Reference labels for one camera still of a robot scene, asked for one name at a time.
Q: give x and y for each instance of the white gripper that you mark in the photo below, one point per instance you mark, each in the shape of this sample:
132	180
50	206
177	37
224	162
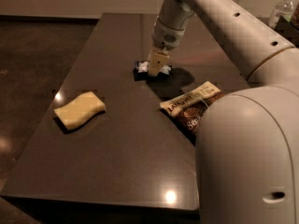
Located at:
165	38

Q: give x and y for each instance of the blue rxbar blueberry wrapper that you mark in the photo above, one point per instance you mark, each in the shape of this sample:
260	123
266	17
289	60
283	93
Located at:
144	70

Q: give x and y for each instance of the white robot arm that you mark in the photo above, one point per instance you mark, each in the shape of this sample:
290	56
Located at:
247	146

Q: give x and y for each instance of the yellow sponge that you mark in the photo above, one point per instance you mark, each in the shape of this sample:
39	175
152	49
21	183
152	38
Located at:
80	110

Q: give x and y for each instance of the brown sea salt chip bag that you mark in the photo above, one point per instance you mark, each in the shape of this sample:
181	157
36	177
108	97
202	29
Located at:
188	109

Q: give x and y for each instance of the clear plastic water bottle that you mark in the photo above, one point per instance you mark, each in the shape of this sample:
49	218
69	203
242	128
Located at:
281	8

